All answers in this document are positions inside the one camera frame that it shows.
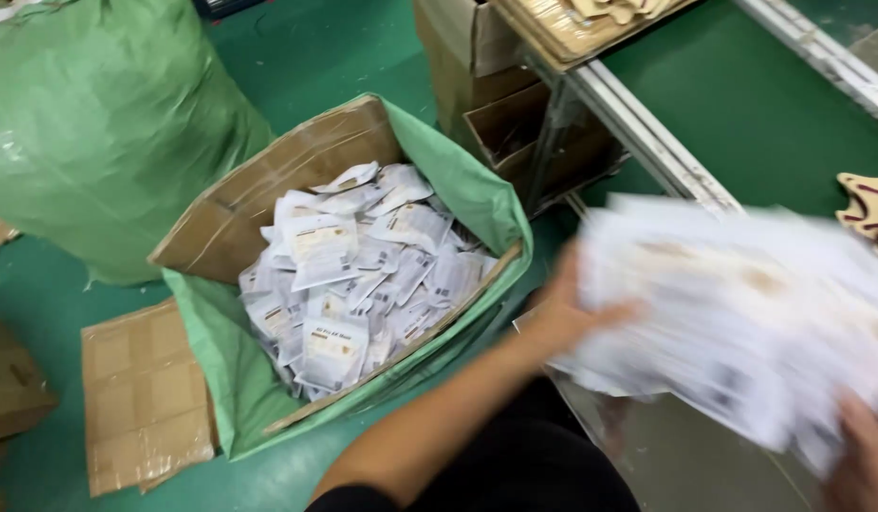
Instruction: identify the person's left hand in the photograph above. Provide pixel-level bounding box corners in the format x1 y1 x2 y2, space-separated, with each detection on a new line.
526 240 651 360

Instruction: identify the person's right hand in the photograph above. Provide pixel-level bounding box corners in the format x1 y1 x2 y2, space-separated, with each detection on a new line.
822 390 878 512

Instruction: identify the stack of white packets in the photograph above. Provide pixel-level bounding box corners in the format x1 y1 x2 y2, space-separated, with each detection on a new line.
549 192 878 479

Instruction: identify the pile of white packets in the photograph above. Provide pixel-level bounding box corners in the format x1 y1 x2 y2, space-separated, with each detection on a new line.
237 161 499 403

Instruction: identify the cardboard box with green liner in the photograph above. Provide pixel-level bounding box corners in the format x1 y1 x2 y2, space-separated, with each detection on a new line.
147 92 536 462

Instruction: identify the open empty cardboard box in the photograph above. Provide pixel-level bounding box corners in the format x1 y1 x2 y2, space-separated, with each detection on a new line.
412 0 628 214

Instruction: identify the wooden cutout piece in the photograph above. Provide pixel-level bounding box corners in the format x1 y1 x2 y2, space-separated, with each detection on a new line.
835 172 878 256

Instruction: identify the wrapped stack of wooden boards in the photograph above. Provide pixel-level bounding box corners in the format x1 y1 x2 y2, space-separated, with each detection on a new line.
490 0 699 72

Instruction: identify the flat taped cardboard sheet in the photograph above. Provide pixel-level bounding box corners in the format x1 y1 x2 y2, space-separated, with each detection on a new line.
81 297 219 498

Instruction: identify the large green plastic sack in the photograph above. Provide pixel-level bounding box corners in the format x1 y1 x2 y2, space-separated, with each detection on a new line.
0 0 276 287

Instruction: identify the brown cardboard carton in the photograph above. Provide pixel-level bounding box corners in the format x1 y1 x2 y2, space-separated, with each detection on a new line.
0 320 59 445

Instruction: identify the aluminium table frame rail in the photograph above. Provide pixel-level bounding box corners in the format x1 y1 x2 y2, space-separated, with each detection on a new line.
563 60 746 216

